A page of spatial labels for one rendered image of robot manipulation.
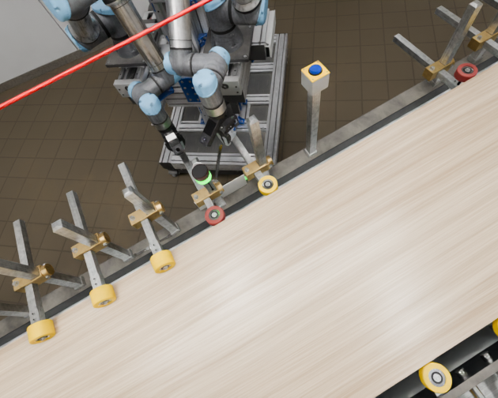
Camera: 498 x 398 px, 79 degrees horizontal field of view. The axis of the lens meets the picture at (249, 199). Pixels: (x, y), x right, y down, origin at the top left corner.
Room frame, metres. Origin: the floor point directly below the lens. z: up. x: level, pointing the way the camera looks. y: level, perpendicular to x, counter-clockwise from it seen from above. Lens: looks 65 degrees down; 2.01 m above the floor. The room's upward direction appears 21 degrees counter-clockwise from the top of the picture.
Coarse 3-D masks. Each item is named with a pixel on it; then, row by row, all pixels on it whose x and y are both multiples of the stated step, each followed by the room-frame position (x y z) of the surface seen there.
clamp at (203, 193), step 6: (216, 186) 0.64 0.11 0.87; (198, 192) 0.65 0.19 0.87; (204, 192) 0.64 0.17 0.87; (216, 192) 0.62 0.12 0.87; (222, 192) 0.62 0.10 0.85; (198, 198) 0.62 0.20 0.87; (204, 198) 0.61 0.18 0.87; (210, 198) 0.62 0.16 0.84; (198, 204) 0.61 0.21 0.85; (204, 204) 0.61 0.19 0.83
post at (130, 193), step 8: (128, 192) 0.59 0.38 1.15; (136, 192) 0.61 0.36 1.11; (128, 200) 0.58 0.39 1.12; (136, 200) 0.59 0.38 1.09; (144, 200) 0.60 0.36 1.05; (144, 208) 0.59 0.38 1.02; (152, 208) 0.59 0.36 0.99; (160, 216) 0.59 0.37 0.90; (160, 224) 0.58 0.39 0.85; (168, 224) 0.59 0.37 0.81
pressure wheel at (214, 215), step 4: (208, 208) 0.54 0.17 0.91; (212, 208) 0.53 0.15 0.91; (216, 208) 0.53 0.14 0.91; (220, 208) 0.52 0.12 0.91; (208, 212) 0.52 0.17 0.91; (212, 212) 0.52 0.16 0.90; (216, 212) 0.51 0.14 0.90; (220, 212) 0.51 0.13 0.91; (208, 216) 0.51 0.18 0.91; (212, 216) 0.50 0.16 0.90; (216, 216) 0.50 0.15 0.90; (220, 216) 0.49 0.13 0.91; (224, 216) 0.49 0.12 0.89; (208, 220) 0.49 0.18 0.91; (212, 220) 0.49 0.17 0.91; (216, 220) 0.48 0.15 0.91; (220, 220) 0.47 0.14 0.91; (212, 224) 0.47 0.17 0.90; (216, 224) 0.47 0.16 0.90
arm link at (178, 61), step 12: (168, 0) 0.98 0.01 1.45; (180, 0) 0.97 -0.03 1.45; (168, 12) 0.97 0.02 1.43; (168, 24) 0.96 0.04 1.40; (180, 24) 0.94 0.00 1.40; (168, 36) 0.95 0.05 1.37; (180, 36) 0.92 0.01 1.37; (180, 48) 0.90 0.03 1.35; (168, 60) 0.91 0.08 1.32; (180, 60) 0.89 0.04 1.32; (168, 72) 0.90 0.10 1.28; (180, 72) 0.87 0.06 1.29; (192, 72) 0.85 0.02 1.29
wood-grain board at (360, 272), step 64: (384, 128) 0.59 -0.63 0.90; (448, 128) 0.49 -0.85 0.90; (320, 192) 0.43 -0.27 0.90; (384, 192) 0.34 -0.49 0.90; (448, 192) 0.25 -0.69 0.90; (192, 256) 0.38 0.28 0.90; (256, 256) 0.29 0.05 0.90; (320, 256) 0.20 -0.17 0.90; (384, 256) 0.12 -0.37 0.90; (448, 256) 0.05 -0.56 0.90; (64, 320) 0.33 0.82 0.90; (128, 320) 0.24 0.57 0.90; (192, 320) 0.16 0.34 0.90; (256, 320) 0.08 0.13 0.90; (320, 320) 0.01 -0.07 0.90; (384, 320) -0.06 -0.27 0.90; (448, 320) -0.13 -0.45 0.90; (0, 384) 0.19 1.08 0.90; (64, 384) 0.11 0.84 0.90; (128, 384) 0.04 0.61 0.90; (192, 384) -0.03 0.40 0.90; (256, 384) -0.10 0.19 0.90; (320, 384) -0.16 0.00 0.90; (384, 384) -0.22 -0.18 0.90
